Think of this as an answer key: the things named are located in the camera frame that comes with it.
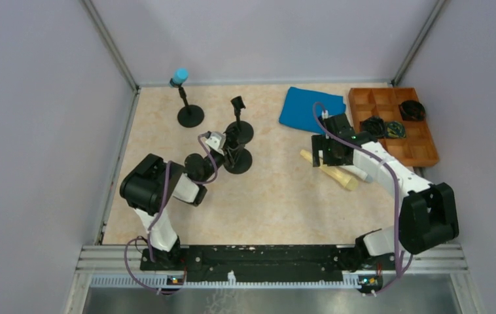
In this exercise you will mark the white toy microphone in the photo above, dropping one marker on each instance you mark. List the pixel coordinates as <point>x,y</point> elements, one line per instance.
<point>353,170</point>

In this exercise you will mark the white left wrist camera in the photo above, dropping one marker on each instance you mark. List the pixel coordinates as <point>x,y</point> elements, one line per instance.
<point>216,141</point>

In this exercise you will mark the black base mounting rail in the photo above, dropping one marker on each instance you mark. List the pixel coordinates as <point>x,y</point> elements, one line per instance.
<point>265,263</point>

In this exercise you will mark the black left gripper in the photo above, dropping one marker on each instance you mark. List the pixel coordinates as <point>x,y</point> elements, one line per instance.
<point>229,151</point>

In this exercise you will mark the blue folded cloth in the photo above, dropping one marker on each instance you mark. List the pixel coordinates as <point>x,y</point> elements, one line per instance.
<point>297,111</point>

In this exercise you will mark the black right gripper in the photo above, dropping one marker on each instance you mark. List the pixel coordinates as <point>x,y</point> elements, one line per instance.
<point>317,150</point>

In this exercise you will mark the black mic stand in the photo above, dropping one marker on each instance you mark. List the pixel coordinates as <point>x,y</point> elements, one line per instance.
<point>190,115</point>
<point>238,159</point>
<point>240,130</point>

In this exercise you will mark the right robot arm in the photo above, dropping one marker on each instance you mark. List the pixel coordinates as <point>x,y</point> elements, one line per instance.
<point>425,213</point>

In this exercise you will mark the yellow toy microphone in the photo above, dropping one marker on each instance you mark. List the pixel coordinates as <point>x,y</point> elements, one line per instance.
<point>344,179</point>

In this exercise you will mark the blue toy microphone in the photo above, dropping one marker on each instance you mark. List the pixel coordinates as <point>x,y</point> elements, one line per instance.
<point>179,77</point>

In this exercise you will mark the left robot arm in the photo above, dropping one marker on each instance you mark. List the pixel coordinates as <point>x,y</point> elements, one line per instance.
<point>148,188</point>

